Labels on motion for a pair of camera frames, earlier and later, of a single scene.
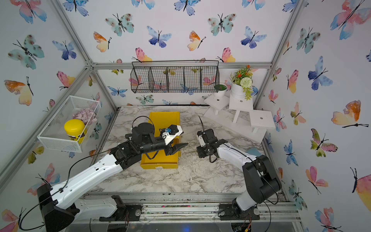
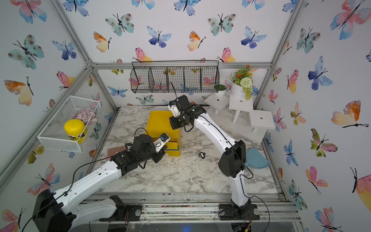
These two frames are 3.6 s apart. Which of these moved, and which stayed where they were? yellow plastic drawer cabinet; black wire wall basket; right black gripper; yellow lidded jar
Moved: right black gripper
Stayed: black wire wall basket; yellow plastic drawer cabinet; yellow lidded jar
